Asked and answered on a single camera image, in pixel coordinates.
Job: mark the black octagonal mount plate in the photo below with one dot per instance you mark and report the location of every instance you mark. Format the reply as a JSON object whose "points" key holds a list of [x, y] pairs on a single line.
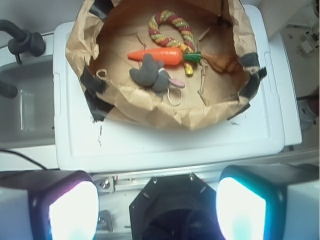
{"points": [[177, 207]]}

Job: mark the crumpled brown paper bag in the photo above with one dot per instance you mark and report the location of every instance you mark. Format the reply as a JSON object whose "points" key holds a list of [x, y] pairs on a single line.
{"points": [[105, 31]]}

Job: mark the translucent gray plastic bin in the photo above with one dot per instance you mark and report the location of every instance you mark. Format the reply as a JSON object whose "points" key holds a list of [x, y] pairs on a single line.
{"points": [[28, 119]]}

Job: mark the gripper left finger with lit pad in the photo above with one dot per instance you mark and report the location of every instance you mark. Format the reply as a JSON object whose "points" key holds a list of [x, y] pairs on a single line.
{"points": [[48, 205]]}

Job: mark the gray plush mouse toy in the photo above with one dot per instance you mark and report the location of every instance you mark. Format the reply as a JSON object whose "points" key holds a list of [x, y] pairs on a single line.
{"points": [[153, 75]]}

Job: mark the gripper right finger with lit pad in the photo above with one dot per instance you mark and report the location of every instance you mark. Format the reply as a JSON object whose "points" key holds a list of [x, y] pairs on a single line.
{"points": [[269, 202]]}

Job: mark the multicolour braided rope toy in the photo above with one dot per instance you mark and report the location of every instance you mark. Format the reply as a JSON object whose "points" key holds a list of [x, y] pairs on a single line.
{"points": [[167, 29]]}

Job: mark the orange plastic carrot toy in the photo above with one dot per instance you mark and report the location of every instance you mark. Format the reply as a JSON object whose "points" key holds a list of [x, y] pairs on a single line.
{"points": [[169, 55]]}

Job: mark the white plastic bin lid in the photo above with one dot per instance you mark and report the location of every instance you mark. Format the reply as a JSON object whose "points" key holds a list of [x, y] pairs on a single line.
{"points": [[113, 146]]}

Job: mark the aluminium extrusion rail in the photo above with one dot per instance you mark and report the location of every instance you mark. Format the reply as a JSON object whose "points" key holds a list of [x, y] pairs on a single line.
{"points": [[111, 182]]}

